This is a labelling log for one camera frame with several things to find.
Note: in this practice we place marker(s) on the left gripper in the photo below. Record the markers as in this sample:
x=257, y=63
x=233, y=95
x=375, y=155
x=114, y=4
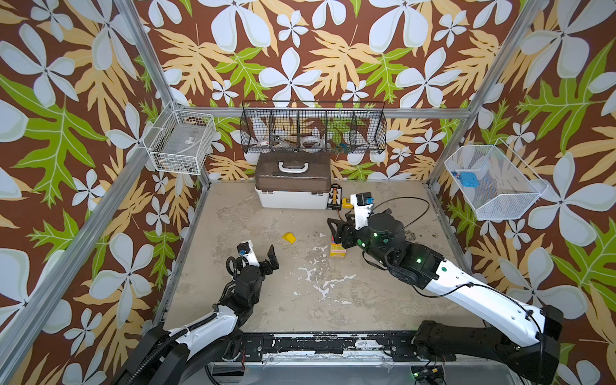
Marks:
x=255, y=268

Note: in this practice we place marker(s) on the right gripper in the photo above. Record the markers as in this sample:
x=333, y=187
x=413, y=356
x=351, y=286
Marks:
x=350, y=233

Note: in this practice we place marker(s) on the yellow triangular wood block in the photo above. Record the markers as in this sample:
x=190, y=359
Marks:
x=289, y=237

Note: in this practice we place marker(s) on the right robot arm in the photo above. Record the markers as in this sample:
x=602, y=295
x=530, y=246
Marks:
x=523, y=337

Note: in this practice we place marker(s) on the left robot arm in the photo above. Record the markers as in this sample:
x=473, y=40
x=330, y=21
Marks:
x=162, y=356

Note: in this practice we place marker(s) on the yellow tape measure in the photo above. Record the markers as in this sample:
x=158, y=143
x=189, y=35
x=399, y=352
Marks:
x=346, y=203

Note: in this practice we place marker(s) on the white storage box brown lid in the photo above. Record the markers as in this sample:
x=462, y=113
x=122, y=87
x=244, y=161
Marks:
x=293, y=180

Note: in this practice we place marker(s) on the blue small device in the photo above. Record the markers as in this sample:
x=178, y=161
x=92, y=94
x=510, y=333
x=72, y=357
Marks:
x=468, y=180

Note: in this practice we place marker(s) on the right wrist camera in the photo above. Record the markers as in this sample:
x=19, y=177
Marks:
x=362, y=205

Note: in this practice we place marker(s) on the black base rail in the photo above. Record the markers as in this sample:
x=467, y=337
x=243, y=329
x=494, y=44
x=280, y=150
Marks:
x=394, y=345

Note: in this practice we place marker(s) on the black wire wall basket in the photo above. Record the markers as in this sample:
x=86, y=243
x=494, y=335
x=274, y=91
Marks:
x=313, y=126

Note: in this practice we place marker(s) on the white wire basket left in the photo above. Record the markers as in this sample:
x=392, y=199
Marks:
x=178, y=141

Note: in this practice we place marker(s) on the white wire basket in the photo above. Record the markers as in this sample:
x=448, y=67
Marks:
x=509, y=187
x=178, y=141

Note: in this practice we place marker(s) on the white wire basket right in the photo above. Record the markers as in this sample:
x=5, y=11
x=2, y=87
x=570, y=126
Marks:
x=509, y=187

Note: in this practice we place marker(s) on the aluminium frame post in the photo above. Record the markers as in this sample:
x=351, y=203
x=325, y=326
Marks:
x=505, y=54

